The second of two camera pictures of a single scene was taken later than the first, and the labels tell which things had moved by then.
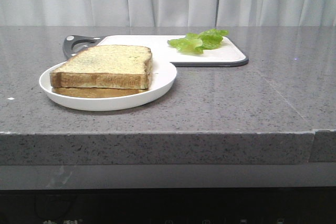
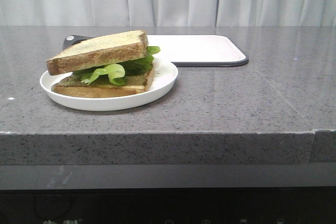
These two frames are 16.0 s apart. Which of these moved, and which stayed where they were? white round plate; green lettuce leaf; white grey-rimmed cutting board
Moved: green lettuce leaf
Stayed: white grey-rimmed cutting board; white round plate
